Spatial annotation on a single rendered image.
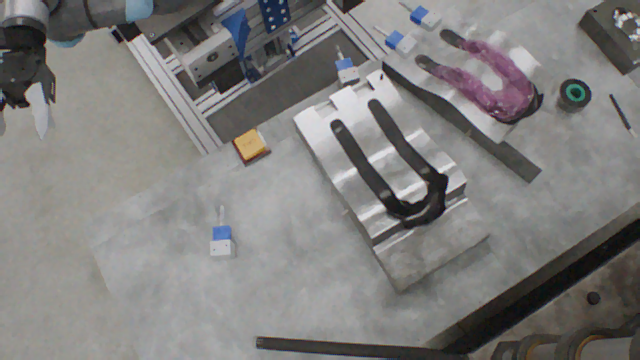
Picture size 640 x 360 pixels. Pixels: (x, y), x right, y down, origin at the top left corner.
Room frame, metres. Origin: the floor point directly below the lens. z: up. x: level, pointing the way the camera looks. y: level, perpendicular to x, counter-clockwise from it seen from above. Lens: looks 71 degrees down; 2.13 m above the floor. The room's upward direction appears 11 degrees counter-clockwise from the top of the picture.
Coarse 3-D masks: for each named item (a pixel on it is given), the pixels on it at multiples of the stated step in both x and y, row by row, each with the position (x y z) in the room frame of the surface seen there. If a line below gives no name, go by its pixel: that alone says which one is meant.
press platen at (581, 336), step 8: (576, 328) -0.03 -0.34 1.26; (584, 328) -0.03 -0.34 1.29; (592, 328) -0.03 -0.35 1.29; (600, 328) -0.04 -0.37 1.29; (608, 328) -0.04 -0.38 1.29; (616, 328) -0.04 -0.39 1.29; (624, 328) -0.04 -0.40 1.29; (568, 336) -0.04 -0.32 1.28; (576, 336) -0.04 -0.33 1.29; (584, 336) -0.04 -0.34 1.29; (592, 336) -0.04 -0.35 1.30; (600, 336) -0.05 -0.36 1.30; (608, 336) -0.05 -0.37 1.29; (616, 336) -0.05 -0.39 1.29; (624, 336) -0.06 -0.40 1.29; (632, 336) -0.06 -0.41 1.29; (560, 344) -0.05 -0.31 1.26; (568, 344) -0.05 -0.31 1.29; (576, 344) -0.05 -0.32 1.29; (584, 344) -0.05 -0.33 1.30; (560, 352) -0.06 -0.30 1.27; (568, 352) -0.06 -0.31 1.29; (576, 352) -0.06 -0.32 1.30
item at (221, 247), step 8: (216, 232) 0.35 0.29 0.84; (224, 232) 0.35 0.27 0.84; (216, 240) 0.33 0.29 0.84; (224, 240) 0.33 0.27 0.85; (216, 248) 0.31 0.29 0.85; (224, 248) 0.31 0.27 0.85; (232, 248) 0.31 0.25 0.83; (216, 256) 0.29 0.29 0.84; (224, 256) 0.29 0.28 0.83; (232, 256) 0.29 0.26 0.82
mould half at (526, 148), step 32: (416, 32) 0.79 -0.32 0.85; (480, 32) 0.75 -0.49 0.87; (384, 64) 0.72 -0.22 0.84; (416, 64) 0.70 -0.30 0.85; (448, 64) 0.67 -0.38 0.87; (480, 64) 0.64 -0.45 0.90; (416, 96) 0.63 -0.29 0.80; (448, 96) 0.57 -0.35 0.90; (544, 96) 0.51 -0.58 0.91; (480, 128) 0.47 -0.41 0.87; (512, 128) 0.45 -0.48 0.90; (544, 128) 0.43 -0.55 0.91; (512, 160) 0.38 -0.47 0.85; (544, 160) 0.35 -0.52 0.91
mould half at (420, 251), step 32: (352, 96) 0.62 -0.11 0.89; (384, 96) 0.60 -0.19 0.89; (320, 128) 0.55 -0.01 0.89; (352, 128) 0.54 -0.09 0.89; (416, 128) 0.50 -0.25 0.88; (320, 160) 0.47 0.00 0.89; (384, 160) 0.44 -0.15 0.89; (448, 160) 0.39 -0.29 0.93; (352, 192) 0.37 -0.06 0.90; (416, 192) 0.33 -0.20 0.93; (448, 192) 0.32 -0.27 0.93; (384, 224) 0.27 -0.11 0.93; (448, 224) 0.26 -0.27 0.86; (480, 224) 0.24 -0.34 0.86; (384, 256) 0.21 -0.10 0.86; (416, 256) 0.20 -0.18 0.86; (448, 256) 0.18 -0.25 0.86
